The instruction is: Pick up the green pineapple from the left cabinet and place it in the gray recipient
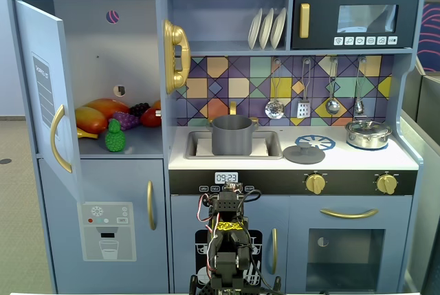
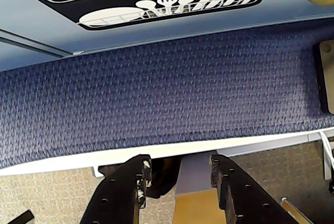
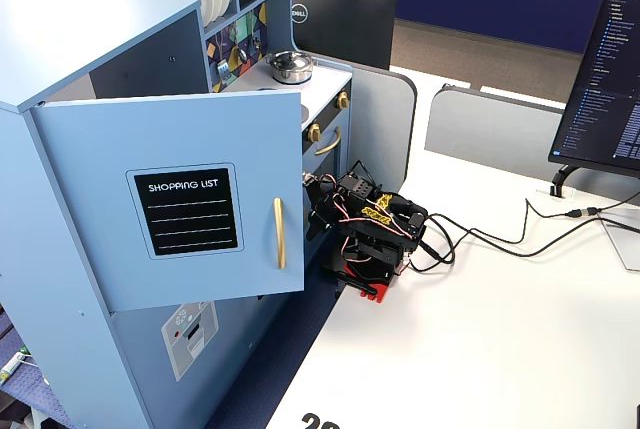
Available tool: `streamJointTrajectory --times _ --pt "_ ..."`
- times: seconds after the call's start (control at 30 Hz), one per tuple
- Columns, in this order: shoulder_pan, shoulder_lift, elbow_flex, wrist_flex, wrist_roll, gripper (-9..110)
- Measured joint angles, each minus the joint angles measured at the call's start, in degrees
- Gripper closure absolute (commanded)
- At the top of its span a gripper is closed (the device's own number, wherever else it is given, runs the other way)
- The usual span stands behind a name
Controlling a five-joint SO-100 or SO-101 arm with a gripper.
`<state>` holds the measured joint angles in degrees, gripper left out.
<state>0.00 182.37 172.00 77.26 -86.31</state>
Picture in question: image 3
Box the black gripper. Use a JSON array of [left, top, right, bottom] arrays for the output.
[[302, 172, 382, 243]]

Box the blue shopping list cabinet door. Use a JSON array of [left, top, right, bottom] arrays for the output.
[[30, 88, 307, 314]]

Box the blue toy kitchen cabinet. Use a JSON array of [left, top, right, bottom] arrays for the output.
[[0, 0, 355, 429]]

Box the red table clamp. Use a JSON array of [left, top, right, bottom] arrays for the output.
[[344, 268, 392, 305]]

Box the gray desk divider panel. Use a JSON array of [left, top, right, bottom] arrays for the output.
[[315, 55, 419, 186], [424, 84, 640, 201]]

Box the silver toy pot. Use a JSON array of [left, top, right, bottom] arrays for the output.
[[265, 59, 315, 86]]

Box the silver pot lid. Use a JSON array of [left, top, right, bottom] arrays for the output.
[[267, 50, 313, 73]]

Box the black Dell monitor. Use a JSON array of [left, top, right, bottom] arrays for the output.
[[291, 0, 398, 72]]

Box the black monitor with lit screen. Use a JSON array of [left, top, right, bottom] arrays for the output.
[[547, 0, 640, 182]]

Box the gray monitor stand foot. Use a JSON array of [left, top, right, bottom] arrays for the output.
[[598, 207, 640, 273]]

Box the white green marker pen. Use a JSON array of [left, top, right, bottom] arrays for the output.
[[0, 352, 27, 383]]

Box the gold cabinet door handle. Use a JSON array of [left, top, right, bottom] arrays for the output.
[[272, 197, 288, 271]]

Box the gold oven handle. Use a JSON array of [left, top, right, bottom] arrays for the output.
[[313, 126, 344, 157]]

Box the thin black cable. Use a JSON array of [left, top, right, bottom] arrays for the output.
[[427, 197, 640, 246]]

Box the thick black cable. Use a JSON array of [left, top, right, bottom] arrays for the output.
[[409, 212, 640, 274]]

